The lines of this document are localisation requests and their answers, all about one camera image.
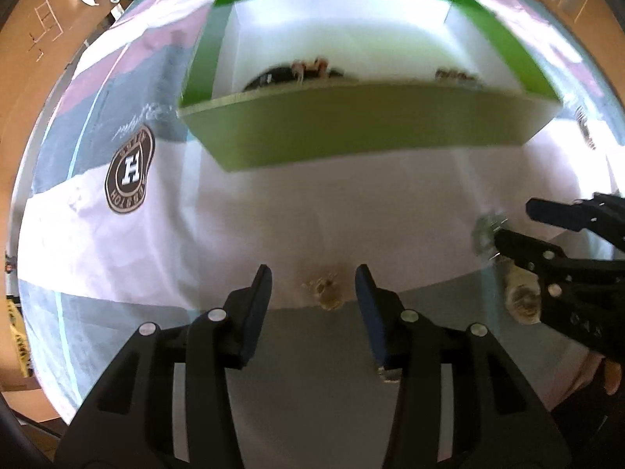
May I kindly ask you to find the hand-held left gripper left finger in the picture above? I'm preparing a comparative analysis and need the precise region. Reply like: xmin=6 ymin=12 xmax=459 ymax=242
xmin=54 ymin=264 xmax=273 ymax=469

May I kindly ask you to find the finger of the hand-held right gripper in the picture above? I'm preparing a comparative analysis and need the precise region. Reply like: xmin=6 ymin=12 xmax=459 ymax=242
xmin=493 ymin=227 xmax=625 ymax=304
xmin=526 ymin=193 xmax=625 ymax=251

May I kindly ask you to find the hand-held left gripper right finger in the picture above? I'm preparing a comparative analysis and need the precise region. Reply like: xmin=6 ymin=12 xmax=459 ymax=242
xmin=355 ymin=264 xmax=572 ymax=469

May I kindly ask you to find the silver flower ornament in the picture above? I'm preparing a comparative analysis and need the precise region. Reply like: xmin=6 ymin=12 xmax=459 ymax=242
xmin=471 ymin=212 xmax=509 ymax=257

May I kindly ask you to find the small gold ornament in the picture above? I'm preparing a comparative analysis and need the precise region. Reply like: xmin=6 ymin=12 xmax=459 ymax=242
xmin=302 ymin=274 xmax=345 ymax=311

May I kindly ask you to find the small jewellery cluster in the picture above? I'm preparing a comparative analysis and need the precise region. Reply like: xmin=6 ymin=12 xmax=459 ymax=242
xmin=434 ymin=67 xmax=482 ymax=86

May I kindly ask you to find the green cardboard box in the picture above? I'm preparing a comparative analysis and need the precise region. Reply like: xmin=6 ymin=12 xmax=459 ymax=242
xmin=177 ymin=0 xmax=564 ymax=173

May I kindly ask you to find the black bracelet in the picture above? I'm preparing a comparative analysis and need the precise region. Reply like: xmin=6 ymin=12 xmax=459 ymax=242
xmin=243 ymin=63 xmax=347 ymax=91

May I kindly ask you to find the beige jewelry piece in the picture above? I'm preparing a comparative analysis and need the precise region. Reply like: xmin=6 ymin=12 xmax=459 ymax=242
xmin=503 ymin=261 xmax=543 ymax=326

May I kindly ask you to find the person's right hand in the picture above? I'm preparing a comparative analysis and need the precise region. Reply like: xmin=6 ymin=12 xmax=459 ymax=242
xmin=602 ymin=356 xmax=622 ymax=396

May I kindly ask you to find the wooden bed frame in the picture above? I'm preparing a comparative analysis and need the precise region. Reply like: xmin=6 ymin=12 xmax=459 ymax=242
xmin=0 ymin=0 xmax=123 ymax=157

